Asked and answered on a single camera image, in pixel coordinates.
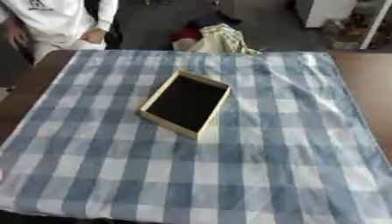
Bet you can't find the person's left hand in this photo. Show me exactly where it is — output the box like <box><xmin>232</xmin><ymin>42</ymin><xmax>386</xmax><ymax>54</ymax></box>
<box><xmin>80</xmin><ymin>27</ymin><xmax>108</xmax><ymax>46</ymax></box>

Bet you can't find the person's right hand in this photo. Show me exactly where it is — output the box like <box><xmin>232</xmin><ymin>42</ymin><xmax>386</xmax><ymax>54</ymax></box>
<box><xmin>3</xmin><ymin>18</ymin><xmax>30</xmax><ymax>50</ymax></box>

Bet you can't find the tan cardboard box black inside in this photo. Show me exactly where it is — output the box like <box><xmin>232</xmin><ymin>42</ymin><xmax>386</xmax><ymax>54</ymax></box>
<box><xmin>137</xmin><ymin>69</ymin><xmax>233</xmax><ymax>140</ymax></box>

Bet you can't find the person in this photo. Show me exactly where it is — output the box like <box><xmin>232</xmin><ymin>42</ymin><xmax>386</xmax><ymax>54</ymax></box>
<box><xmin>0</xmin><ymin>0</ymin><xmax>122</xmax><ymax>64</ymax></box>

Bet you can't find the pile of folded cloths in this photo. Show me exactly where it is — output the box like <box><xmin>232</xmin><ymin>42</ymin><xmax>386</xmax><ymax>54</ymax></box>
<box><xmin>170</xmin><ymin>11</ymin><xmax>263</xmax><ymax>56</ymax></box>

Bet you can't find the white cabinet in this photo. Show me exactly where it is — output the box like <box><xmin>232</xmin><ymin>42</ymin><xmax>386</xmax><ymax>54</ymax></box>
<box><xmin>294</xmin><ymin>0</ymin><xmax>359</xmax><ymax>29</ymax></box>

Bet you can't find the white pole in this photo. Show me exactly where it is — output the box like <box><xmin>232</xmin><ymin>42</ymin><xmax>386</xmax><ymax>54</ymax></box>
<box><xmin>358</xmin><ymin>0</ymin><xmax>392</xmax><ymax>50</ymax></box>

